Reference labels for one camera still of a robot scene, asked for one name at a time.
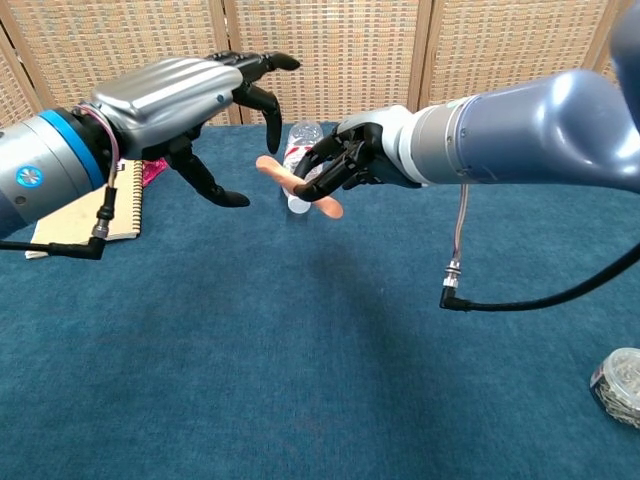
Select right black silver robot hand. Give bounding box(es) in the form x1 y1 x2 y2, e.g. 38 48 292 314
292 104 426 204

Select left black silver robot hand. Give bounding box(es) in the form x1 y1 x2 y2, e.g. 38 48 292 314
91 49 302 209

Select orange-pink rubber sausage toy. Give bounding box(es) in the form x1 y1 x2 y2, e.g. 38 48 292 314
255 155 345 220

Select clear plastic water bottle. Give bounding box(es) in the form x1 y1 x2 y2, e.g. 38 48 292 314
282 121 325 215

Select woven folding screen panel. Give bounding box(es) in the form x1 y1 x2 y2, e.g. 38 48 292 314
0 22 54 134
0 0 241 132
418 0 626 121
222 0 432 125
584 0 624 89

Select pink snack packet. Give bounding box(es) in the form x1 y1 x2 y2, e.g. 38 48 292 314
142 157 169 189

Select kraft spiral notebook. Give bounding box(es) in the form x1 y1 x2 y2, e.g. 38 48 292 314
24 158 146 261

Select blue table mat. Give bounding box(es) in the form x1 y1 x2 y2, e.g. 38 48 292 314
0 117 640 480

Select clear round paperclip box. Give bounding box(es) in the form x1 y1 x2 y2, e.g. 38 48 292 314
588 347 640 430

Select left hand cable with connector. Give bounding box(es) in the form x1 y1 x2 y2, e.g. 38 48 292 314
0 102 126 261

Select hand cable with connector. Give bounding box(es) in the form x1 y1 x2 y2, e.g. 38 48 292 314
438 183 640 314
0 102 126 261

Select right hand cable with connector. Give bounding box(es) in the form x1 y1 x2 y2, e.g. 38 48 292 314
438 183 640 314

